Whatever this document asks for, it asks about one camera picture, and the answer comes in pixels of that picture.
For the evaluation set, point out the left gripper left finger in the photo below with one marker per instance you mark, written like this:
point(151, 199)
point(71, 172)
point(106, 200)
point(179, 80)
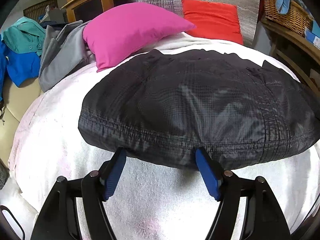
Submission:
point(58, 218)

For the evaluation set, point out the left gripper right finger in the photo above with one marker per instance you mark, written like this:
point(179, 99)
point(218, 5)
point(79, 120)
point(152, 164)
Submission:
point(263, 218)

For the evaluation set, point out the black quilted jacket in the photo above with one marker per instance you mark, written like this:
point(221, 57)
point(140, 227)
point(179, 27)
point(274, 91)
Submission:
point(163, 107)

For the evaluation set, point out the white bed blanket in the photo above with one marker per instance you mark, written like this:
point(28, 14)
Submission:
point(151, 201)

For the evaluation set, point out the beige sofa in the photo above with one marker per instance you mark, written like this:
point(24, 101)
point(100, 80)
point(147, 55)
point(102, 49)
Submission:
point(16, 102)

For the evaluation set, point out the blue jacket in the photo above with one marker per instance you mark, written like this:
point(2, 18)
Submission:
point(19, 67)

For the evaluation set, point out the grey garment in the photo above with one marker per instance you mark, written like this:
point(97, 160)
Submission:
point(64, 52)

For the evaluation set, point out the wooden side table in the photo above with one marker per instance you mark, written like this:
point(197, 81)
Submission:
point(295, 52)

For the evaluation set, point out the teal shirt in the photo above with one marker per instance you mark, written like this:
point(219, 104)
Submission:
point(24, 36)

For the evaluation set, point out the pink pillow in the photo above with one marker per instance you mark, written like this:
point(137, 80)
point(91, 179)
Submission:
point(123, 30)

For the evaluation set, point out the blue cardboard box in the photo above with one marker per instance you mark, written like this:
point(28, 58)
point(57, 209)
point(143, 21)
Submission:
point(312, 34)

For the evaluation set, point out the red pillow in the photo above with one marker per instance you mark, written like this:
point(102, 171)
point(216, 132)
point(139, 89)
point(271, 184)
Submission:
point(213, 20)

